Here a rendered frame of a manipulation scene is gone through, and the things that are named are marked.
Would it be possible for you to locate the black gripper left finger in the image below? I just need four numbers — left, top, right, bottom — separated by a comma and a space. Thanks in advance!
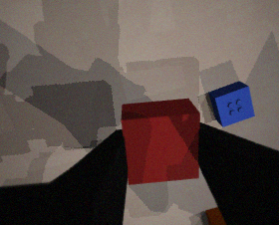
0, 129, 128, 225

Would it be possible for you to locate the blue block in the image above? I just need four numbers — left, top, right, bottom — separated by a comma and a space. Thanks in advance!
209, 81, 255, 127

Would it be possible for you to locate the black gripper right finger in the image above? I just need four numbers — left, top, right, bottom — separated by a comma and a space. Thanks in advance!
198, 122, 279, 225

